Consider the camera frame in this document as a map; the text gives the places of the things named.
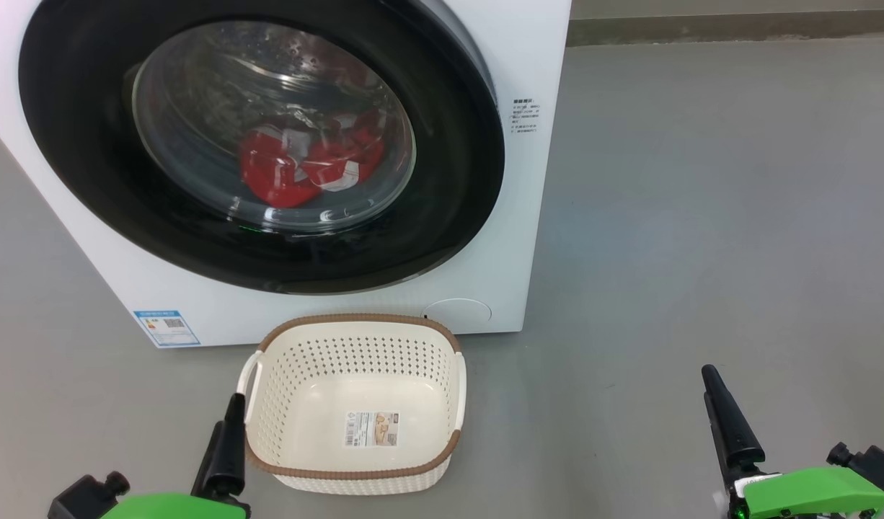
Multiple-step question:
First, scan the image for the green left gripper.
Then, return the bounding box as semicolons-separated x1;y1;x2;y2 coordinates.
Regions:
100;393;252;519

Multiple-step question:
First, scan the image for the white front-load washing machine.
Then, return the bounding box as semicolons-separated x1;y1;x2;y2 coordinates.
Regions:
0;0;573;349

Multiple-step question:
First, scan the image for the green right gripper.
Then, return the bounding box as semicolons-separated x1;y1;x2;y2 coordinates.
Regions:
702;364;884;519

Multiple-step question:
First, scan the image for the white printed product label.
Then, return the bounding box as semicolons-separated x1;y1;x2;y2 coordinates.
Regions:
345;411;401;448

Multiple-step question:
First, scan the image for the black round glass washer door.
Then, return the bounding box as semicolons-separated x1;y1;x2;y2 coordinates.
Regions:
18;0;505;295

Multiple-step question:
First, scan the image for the red and white garment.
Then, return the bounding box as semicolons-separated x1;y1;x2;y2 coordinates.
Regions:
240;112;386;210

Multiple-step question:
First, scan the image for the cream perforated basket brown rim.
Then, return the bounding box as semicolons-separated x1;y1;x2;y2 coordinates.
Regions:
237;313;468;496

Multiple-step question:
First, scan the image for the blue energy label sticker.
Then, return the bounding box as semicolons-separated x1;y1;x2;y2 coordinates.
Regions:
133;310;201;348

